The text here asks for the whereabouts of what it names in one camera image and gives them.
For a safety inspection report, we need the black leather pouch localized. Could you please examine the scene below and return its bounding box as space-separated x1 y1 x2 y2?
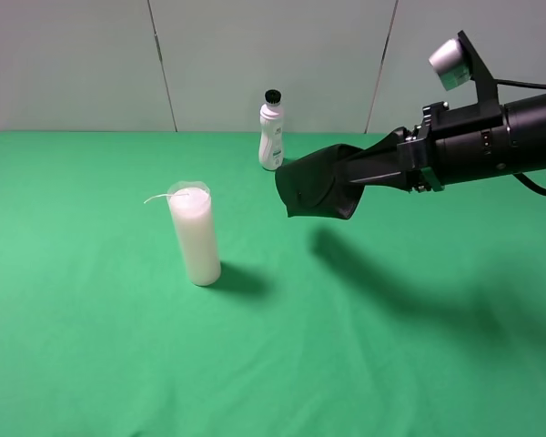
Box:
275 144 364 219

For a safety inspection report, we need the white bottle with black cap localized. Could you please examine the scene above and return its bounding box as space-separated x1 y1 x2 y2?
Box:
258 89 284 171

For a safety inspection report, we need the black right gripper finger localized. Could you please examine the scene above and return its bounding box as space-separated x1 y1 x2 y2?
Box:
362 127 408 157
345 147 412 190

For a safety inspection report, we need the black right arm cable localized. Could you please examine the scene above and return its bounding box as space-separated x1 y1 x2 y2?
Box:
493 77 546 198

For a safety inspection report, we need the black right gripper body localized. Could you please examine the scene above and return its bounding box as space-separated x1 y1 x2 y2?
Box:
398 102 511 192

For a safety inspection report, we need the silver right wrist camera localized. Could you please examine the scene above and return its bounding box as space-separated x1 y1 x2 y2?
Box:
429 38 471 91

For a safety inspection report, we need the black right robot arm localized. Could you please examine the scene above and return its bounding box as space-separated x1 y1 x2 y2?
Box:
336 94 546 197

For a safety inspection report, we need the tall white candle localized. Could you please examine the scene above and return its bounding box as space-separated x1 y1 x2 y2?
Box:
144 181 221 287

